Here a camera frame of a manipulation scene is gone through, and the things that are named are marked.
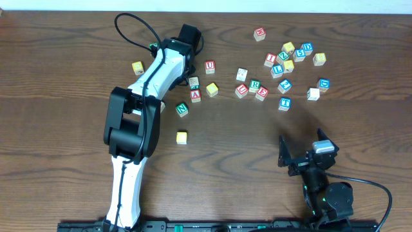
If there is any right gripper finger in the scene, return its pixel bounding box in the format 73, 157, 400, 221
278, 135, 291, 167
317, 128, 339, 151

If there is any yellow C block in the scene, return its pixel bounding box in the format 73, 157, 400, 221
176, 131, 187, 145

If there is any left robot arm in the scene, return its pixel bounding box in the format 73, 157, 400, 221
104, 37, 204, 231

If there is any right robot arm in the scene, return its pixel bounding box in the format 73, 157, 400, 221
278, 129, 353, 231

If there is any white green picture block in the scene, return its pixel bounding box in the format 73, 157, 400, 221
189, 77, 200, 90

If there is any red U block upper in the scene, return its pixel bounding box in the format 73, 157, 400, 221
205, 61, 216, 74

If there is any red u block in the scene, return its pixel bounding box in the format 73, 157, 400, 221
235, 84, 248, 99
205, 61, 216, 74

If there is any red A block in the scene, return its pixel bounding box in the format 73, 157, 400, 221
190, 89, 201, 103

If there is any yellow block centre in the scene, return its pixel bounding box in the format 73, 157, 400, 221
206, 82, 219, 97

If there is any green N block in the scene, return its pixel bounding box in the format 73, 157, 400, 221
176, 102, 189, 117

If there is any white block right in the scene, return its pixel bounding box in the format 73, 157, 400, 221
307, 88, 320, 101

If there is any green F block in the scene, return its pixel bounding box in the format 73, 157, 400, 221
149, 43, 159, 52

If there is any cream picture block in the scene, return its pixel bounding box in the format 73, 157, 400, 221
160, 101, 165, 113

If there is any blue T block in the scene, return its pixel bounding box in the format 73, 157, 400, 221
278, 97, 292, 111

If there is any blue D block right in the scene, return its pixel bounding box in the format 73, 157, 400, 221
317, 78, 330, 92

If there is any blue d block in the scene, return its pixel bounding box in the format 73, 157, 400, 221
317, 78, 330, 92
301, 43, 314, 56

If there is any white picture block centre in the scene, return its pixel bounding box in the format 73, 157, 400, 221
236, 68, 248, 82

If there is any yellow block far left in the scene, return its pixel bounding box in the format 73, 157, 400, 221
132, 61, 145, 76

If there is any red U block lower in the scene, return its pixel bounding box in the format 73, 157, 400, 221
235, 84, 248, 99

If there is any blue 2 block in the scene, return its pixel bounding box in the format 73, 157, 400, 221
278, 79, 292, 94

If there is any green R block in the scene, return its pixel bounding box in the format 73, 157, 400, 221
249, 79, 261, 93

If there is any red E block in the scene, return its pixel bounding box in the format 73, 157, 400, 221
255, 86, 268, 101

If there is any yellow 8 block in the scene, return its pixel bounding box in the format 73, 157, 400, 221
313, 53, 326, 66

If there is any red block top right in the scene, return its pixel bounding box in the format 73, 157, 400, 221
254, 27, 267, 42

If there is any yellow block beside L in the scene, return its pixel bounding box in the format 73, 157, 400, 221
282, 60, 294, 73

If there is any blue L block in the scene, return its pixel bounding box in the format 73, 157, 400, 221
270, 64, 284, 79

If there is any red I block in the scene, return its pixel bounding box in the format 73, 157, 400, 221
264, 53, 277, 68

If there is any blue 5 block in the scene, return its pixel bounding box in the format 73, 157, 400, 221
293, 49, 306, 63

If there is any green Z block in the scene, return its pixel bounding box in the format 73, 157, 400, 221
276, 51, 290, 64

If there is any blue D block upper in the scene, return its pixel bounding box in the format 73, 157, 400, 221
301, 43, 314, 56

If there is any yellow block upper right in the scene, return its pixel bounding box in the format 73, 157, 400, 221
281, 42, 295, 55

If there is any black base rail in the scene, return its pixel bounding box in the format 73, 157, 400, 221
57, 220, 378, 232

